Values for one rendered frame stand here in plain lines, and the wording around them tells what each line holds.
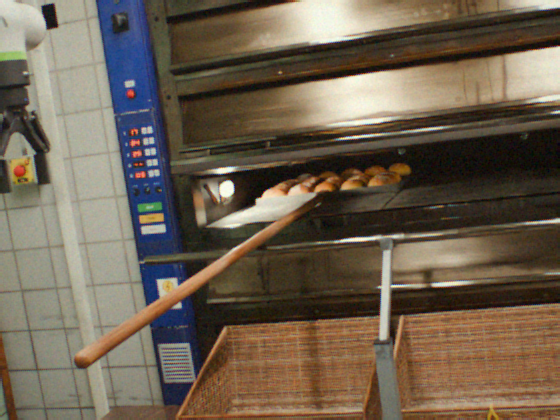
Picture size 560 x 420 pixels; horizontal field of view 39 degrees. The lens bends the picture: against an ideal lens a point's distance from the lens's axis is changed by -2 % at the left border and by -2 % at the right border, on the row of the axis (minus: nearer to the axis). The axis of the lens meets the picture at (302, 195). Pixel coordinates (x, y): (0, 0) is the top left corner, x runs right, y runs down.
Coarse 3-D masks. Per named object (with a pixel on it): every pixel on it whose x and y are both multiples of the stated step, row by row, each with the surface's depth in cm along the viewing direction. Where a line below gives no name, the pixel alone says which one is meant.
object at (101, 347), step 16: (304, 208) 271; (272, 224) 241; (288, 224) 252; (256, 240) 221; (224, 256) 201; (240, 256) 208; (208, 272) 187; (176, 288) 172; (192, 288) 177; (160, 304) 162; (128, 320) 151; (144, 320) 154; (112, 336) 142; (128, 336) 147; (80, 352) 134; (96, 352) 136; (80, 368) 134
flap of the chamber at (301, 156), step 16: (496, 128) 225; (512, 128) 224; (528, 128) 223; (544, 128) 222; (352, 144) 237; (368, 144) 236; (384, 144) 235; (400, 144) 233; (416, 144) 232; (432, 144) 238; (448, 144) 244; (224, 160) 249; (240, 160) 247; (256, 160) 246; (272, 160) 244; (288, 160) 244; (304, 160) 251; (320, 160) 259
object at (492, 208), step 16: (400, 208) 255; (416, 208) 250; (432, 208) 249; (448, 208) 247; (464, 208) 246; (480, 208) 245; (496, 208) 243; (512, 208) 242; (528, 208) 241; (240, 224) 270; (256, 224) 265; (304, 224) 260; (320, 224) 259; (336, 224) 258; (352, 224) 256; (368, 224) 255; (208, 240) 271
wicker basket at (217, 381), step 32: (352, 320) 258; (224, 352) 265; (256, 352) 266; (320, 352) 260; (352, 352) 257; (224, 384) 262; (256, 384) 264; (288, 384) 261; (320, 384) 258; (352, 384) 255; (192, 416) 225; (224, 416) 223; (256, 416) 220; (288, 416) 218; (320, 416) 215; (352, 416) 213
